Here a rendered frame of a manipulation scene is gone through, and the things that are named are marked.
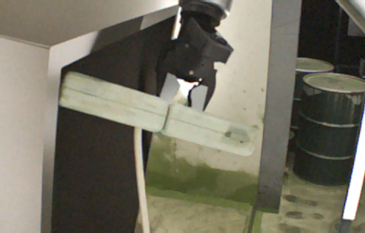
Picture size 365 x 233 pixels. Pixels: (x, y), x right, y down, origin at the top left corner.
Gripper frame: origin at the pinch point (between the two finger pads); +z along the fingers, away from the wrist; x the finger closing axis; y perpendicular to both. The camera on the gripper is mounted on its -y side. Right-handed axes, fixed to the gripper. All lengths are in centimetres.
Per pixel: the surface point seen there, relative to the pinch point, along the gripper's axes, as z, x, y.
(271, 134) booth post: -21, -135, 159
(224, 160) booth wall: 5, -119, 186
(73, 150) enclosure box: 13, 6, 56
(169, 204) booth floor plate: 50, -96, 209
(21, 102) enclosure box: 2.6, 22.4, -16.5
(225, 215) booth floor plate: 44, -129, 180
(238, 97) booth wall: -39, -106, 167
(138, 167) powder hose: 9.9, -4.8, 25.9
